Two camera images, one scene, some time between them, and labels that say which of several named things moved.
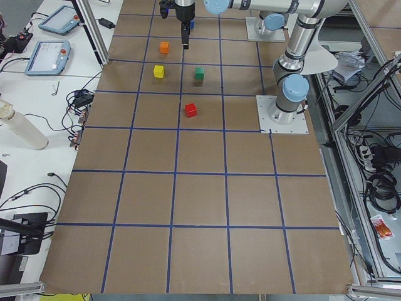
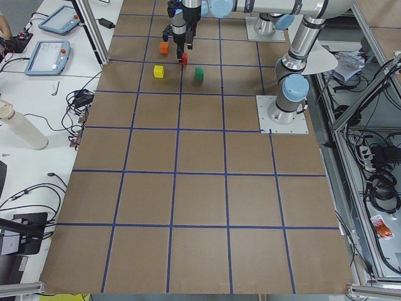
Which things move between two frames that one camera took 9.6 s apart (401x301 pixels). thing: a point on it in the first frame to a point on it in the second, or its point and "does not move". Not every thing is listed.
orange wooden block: [164, 47] does not move
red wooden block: [190, 110] to [184, 59]
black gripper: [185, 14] to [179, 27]
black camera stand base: [30, 226] does not move
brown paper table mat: [175, 189] does not move
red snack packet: [383, 231] does not move
